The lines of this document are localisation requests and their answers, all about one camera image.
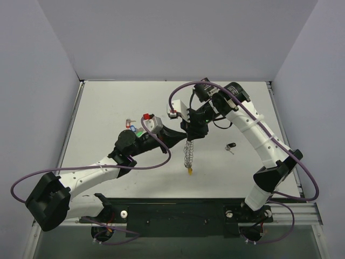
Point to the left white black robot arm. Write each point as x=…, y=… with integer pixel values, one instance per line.
x=50, y=202

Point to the white disc wire keyring holder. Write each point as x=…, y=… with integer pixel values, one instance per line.
x=188, y=154

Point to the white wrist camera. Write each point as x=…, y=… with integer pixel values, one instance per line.
x=151, y=123
x=178, y=109

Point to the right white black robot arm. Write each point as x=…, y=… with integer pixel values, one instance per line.
x=234, y=103

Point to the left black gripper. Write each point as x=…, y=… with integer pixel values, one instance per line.
x=164, y=138

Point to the black tag key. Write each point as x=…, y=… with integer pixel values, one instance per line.
x=229, y=147

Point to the red tag key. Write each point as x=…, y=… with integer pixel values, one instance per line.
x=129, y=122

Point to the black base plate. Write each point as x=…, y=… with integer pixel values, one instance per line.
x=183, y=217

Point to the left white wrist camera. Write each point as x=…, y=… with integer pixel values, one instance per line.
x=151, y=123

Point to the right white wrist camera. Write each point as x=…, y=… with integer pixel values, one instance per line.
x=178, y=109

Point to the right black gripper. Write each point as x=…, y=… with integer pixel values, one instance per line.
x=194, y=124

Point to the green key tag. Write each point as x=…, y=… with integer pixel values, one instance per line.
x=139, y=133

